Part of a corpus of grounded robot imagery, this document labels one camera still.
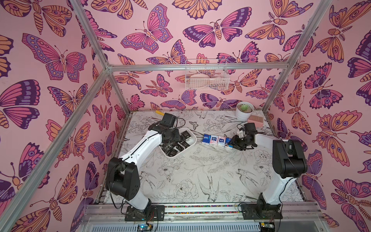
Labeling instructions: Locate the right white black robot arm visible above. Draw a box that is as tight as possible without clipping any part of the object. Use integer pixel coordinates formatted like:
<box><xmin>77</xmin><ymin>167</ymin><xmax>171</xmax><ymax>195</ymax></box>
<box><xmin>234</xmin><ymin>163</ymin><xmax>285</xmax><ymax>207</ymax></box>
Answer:
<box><xmin>227</xmin><ymin>123</ymin><xmax>308</xmax><ymax>211</ymax></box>

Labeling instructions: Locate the white wire wall basket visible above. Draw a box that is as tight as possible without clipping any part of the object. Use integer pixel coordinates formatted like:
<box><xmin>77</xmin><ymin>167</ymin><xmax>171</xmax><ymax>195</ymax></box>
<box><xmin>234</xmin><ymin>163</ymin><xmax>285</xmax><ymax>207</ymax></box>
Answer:
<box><xmin>184</xmin><ymin>63</ymin><xmax>230</xmax><ymax>91</ymax></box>

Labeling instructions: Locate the light pink tissue pack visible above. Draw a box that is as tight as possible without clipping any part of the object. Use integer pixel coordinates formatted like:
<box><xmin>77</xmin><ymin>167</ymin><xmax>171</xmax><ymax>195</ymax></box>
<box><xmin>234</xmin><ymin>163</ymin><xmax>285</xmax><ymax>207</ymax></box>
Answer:
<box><xmin>217</xmin><ymin>136</ymin><xmax>226</xmax><ymax>147</ymax></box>

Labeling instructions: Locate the blue pocket tissue pack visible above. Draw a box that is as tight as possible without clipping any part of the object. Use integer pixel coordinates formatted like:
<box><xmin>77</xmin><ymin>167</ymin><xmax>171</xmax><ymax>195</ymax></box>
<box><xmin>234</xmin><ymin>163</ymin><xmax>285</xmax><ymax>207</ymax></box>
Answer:
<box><xmin>202</xmin><ymin>134</ymin><xmax>211</xmax><ymax>145</ymax></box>

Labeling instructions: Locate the white plastic storage box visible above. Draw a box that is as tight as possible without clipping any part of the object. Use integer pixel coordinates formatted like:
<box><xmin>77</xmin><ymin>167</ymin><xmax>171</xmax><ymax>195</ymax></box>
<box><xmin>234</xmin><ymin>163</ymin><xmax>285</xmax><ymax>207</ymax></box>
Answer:
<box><xmin>159</xmin><ymin>127</ymin><xmax>197</xmax><ymax>159</ymax></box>

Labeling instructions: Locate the pink brush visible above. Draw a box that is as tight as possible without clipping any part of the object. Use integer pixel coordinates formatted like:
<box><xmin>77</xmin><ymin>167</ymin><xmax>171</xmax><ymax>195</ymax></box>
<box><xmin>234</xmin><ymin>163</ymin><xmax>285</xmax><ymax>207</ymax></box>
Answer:
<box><xmin>247</xmin><ymin>115</ymin><xmax>264</xmax><ymax>128</ymax></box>

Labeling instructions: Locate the white pot with succulent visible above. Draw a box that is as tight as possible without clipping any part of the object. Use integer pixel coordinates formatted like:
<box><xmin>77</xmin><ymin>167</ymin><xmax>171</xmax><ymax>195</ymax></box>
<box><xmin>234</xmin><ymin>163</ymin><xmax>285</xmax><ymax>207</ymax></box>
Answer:
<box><xmin>235</xmin><ymin>101</ymin><xmax>255</xmax><ymax>121</ymax></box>

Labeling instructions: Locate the blue yellow garden fork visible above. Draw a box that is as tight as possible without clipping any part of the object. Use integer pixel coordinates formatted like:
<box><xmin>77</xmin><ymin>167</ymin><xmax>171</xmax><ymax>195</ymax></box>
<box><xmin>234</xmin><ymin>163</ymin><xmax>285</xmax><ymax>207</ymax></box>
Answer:
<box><xmin>155</xmin><ymin>110</ymin><xmax>165</xmax><ymax>116</ymax></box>

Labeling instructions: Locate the pink white tissue pack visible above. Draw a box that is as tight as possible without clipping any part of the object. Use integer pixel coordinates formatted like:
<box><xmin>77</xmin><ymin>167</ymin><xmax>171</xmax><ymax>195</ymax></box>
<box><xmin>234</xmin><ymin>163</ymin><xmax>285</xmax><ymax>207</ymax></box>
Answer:
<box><xmin>209</xmin><ymin>135</ymin><xmax>219</xmax><ymax>146</ymax></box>

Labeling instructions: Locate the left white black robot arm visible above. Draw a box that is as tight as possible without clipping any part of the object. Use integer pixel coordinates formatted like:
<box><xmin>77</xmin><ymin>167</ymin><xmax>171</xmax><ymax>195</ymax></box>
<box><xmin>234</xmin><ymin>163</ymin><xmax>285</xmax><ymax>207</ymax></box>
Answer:
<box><xmin>105</xmin><ymin>113</ymin><xmax>180</xmax><ymax>211</ymax></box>

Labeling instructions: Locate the blue cartoon tissue pack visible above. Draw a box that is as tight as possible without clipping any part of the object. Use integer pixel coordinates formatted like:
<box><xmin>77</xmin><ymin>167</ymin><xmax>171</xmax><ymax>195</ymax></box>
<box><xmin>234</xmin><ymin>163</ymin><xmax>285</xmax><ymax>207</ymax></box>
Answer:
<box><xmin>225</xmin><ymin>137</ymin><xmax>233</xmax><ymax>149</ymax></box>

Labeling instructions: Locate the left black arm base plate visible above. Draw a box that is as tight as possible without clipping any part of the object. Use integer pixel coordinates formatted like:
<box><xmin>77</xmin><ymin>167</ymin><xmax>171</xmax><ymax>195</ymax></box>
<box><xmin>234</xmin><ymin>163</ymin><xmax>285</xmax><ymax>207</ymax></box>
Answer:
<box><xmin>125</xmin><ymin>205</ymin><xmax>165</xmax><ymax>221</ymax></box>

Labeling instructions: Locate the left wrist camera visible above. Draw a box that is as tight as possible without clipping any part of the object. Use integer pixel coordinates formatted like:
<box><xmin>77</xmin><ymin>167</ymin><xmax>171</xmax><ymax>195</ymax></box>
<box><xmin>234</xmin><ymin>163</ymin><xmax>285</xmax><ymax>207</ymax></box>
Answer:
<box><xmin>160</xmin><ymin>113</ymin><xmax>177</xmax><ymax>128</ymax></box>

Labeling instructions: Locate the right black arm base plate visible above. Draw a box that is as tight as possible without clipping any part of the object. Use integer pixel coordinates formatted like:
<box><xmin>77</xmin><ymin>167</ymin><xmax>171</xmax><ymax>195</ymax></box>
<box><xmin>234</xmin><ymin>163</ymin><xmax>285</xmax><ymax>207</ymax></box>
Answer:
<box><xmin>237</xmin><ymin>203</ymin><xmax>283</xmax><ymax>220</ymax></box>

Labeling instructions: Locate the black Face tissue pack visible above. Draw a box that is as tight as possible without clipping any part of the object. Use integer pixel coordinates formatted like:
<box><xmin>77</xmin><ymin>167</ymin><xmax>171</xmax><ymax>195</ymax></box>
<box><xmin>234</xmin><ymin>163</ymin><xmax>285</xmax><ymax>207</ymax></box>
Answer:
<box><xmin>181</xmin><ymin>130</ymin><xmax>192</xmax><ymax>141</ymax></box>
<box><xmin>178</xmin><ymin>141</ymin><xmax>190</xmax><ymax>149</ymax></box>

